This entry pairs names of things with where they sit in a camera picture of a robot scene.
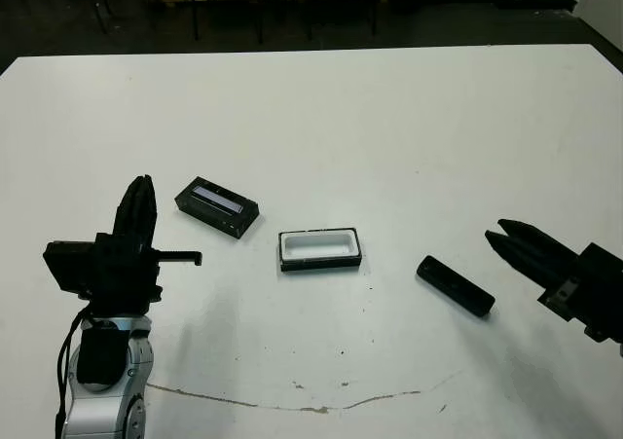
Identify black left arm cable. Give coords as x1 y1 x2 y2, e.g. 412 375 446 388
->
53 310 94 439

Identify left wrist camera housing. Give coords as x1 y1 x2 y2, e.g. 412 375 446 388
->
42 240 98 295

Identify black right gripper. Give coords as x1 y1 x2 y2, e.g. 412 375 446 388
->
484 218 623 357

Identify slim black camera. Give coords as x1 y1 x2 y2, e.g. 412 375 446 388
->
415 254 496 319

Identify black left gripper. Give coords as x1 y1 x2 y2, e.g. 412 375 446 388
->
80 173 203 316

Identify black box base white insert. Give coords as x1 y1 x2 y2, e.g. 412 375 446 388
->
277 224 364 274

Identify black printed box lid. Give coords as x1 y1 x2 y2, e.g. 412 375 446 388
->
173 175 261 240

